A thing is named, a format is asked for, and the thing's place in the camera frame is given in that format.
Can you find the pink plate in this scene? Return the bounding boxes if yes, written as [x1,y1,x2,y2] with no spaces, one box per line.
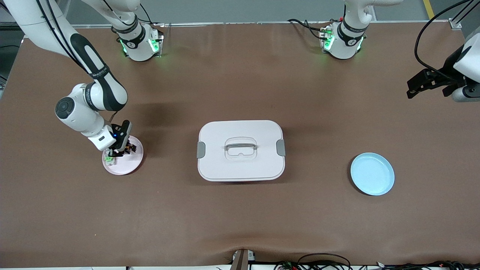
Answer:
[102,136,144,176]

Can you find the blue plate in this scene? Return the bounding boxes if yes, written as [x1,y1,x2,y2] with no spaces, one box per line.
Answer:
[350,152,395,196]

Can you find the white lidded storage box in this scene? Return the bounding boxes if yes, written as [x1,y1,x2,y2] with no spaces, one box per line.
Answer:
[196,120,286,182]

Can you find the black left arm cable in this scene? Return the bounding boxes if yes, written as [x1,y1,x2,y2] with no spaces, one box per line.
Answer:
[414,0,473,81]

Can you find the black right base cable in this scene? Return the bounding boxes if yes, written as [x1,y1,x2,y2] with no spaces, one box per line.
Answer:
[126,3,153,26]

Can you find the black left base cables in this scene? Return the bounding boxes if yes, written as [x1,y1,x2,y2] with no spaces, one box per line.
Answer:
[287,18,330,40]

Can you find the brown camera mount bracket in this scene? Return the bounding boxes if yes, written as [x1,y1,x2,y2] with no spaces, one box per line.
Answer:
[231,249,256,270]

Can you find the silver table edge rail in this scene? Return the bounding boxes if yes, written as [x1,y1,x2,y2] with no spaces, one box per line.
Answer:
[67,21,460,30]

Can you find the tangled black cables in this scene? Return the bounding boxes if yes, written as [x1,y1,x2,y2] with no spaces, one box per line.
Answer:
[274,253,353,270]

